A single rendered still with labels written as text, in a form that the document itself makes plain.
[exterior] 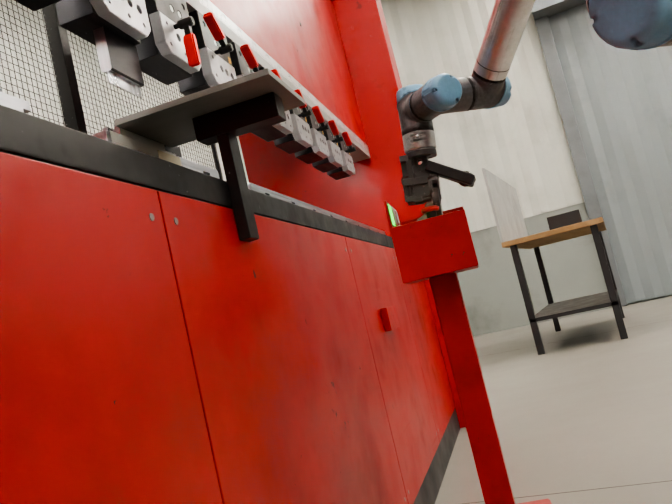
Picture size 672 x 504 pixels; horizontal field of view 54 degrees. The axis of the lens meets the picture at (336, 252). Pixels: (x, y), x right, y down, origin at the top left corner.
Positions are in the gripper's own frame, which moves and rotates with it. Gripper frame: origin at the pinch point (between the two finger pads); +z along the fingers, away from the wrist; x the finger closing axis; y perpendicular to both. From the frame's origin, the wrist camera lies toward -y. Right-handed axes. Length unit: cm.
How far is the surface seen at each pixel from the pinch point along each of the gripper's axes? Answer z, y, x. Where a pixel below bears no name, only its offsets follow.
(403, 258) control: 4.7, 8.4, 15.2
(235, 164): -12, 29, 55
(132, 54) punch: -36, 46, 49
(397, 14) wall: -362, 41, -716
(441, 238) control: 1.8, 0.0, 15.1
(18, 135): -7, 32, 102
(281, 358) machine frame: 20, 28, 48
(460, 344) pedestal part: 24.5, -0.1, 8.1
